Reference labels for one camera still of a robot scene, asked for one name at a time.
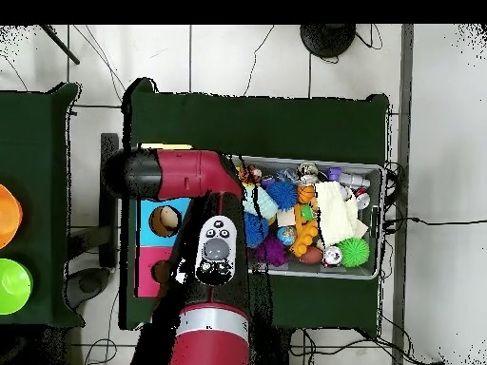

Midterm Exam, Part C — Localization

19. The silver drink can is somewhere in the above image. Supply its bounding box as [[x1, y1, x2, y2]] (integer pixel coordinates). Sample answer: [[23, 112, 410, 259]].
[[321, 245, 344, 268]]

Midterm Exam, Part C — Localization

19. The wooden box with three holes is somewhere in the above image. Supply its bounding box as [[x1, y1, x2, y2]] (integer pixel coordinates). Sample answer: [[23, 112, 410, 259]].
[[134, 143, 195, 298]]

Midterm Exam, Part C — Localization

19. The shallow clear mesh bin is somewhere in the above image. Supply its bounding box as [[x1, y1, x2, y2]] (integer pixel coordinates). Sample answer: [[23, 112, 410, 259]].
[[227, 153, 385, 280]]

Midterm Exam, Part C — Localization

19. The light blue waffle cloth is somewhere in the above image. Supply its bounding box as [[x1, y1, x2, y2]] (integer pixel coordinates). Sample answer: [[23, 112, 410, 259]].
[[243, 183, 279, 221]]

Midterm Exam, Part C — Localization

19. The orange tiger plush toy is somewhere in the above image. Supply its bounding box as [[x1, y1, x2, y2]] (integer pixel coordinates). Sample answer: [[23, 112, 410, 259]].
[[238, 163, 263, 185]]

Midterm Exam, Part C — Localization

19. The blue spiky rubber ball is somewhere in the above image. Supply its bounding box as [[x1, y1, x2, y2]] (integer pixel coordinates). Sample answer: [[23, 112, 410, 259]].
[[265, 181, 299, 211], [244, 212, 270, 249]]

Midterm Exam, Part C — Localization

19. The globe print ball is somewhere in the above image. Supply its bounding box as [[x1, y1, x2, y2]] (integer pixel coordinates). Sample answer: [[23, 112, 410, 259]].
[[276, 224, 298, 246]]

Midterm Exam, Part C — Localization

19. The purple knobbly ball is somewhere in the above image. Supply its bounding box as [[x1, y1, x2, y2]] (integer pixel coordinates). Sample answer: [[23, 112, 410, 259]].
[[255, 235, 289, 267]]

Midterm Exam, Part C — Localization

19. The orange plastic building block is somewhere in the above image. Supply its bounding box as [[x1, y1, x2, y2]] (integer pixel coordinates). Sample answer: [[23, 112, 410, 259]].
[[288, 219, 320, 258]]

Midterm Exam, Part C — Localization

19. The dark green table cloth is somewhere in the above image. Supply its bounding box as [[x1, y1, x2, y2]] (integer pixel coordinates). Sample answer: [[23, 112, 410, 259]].
[[0, 82, 85, 328], [119, 77, 391, 330]]

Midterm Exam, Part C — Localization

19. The cream waffle cloth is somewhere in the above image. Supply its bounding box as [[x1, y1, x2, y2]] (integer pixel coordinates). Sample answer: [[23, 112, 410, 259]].
[[314, 181, 369, 247]]

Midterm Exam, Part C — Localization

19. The green spiky rubber ball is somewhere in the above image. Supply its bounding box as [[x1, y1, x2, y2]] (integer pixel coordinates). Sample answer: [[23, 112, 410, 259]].
[[337, 237, 371, 268]]

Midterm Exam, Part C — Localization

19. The black upright panel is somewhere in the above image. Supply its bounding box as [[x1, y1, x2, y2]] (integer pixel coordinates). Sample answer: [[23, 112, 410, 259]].
[[99, 132, 120, 268]]

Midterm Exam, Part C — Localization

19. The grey stand base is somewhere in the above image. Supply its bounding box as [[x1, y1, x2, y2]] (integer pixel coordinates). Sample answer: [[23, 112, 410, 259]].
[[64, 266, 112, 310]]

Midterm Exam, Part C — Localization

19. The black round stand base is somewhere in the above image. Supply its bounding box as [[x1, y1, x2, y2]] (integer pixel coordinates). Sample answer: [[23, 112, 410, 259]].
[[299, 24, 357, 59]]

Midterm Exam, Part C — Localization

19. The orange plastic bowl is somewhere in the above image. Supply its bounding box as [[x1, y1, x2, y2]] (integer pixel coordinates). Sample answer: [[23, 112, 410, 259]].
[[0, 183, 24, 251]]

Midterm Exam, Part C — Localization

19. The black pole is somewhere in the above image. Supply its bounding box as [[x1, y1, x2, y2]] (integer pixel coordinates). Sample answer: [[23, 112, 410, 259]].
[[38, 24, 81, 66]]

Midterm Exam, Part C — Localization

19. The green plastic bowl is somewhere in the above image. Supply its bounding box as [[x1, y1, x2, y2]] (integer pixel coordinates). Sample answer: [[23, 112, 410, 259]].
[[0, 258, 34, 316]]

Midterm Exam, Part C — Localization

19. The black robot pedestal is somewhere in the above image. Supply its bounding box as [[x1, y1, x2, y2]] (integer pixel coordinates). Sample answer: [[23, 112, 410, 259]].
[[271, 326, 295, 365]]

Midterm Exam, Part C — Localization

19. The black power cable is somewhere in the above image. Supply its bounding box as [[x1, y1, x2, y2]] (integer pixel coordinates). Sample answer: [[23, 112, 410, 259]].
[[383, 216, 487, 229]]

